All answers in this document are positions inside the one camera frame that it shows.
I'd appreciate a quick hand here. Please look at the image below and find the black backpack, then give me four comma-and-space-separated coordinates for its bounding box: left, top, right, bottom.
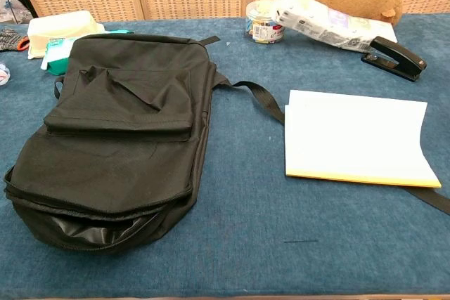
3, 32, 450, 255

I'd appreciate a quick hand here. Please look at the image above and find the yellow white paper pad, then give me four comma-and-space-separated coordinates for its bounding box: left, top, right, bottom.
283, 89, 442, 188

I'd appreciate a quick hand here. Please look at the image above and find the blue table mat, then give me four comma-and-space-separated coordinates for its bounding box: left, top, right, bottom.
0, 13, 450, 297

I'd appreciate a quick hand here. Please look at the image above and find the clear jar of clips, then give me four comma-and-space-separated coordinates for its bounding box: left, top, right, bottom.
245, 0, 286, 45

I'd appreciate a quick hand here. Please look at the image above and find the white tissue multipack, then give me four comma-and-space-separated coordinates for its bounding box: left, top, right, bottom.
272, 0, 398, 53

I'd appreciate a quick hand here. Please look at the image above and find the green wet wipes pack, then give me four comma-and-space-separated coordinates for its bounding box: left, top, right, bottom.
40, 34, 85, 76

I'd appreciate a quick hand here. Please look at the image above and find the black stapler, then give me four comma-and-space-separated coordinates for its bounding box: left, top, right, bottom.
361, 36, 428, 82

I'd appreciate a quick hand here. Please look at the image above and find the beige lunch box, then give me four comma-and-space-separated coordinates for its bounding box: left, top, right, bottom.
27, 11, 105, 60

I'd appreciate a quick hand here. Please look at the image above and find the grey knit glove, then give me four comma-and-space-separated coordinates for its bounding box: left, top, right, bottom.
0, 27, 31, 52

